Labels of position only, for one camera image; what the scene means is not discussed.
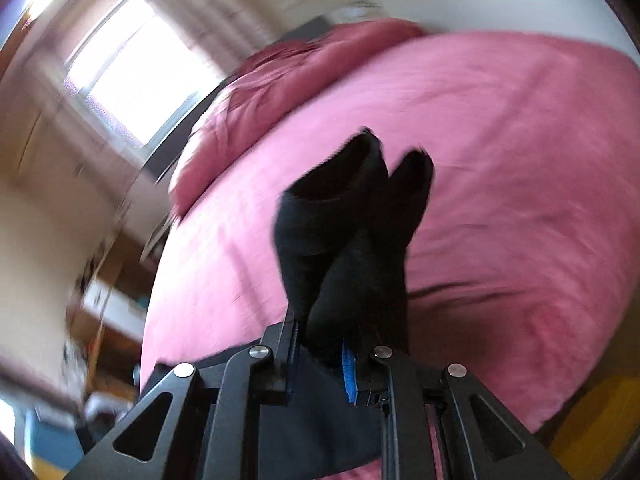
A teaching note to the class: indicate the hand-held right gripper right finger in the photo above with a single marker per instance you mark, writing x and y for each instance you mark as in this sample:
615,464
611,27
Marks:
349,375

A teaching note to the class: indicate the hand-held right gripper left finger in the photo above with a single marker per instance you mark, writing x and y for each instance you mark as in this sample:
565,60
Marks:
292,360

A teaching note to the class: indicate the black pants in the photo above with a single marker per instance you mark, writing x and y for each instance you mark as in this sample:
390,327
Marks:
350,240

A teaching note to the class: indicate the wooden desk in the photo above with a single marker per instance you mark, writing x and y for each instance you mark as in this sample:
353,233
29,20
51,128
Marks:
115,355

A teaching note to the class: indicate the white cabinet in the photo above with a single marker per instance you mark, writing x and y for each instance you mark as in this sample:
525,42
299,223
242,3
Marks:
115,310

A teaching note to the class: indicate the grey headboard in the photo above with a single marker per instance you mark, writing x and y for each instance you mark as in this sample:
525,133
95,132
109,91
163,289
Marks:
170,145

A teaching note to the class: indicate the pink bed blanket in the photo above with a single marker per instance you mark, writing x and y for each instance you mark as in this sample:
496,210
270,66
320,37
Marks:
500,160

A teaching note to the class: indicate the pink quilt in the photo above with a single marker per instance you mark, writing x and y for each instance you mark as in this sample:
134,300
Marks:
280,85

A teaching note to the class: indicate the window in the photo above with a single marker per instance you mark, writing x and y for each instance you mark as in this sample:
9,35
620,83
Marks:
125,75

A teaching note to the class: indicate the patterned curtain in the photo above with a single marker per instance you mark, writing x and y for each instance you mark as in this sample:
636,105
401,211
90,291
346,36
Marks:
215,15

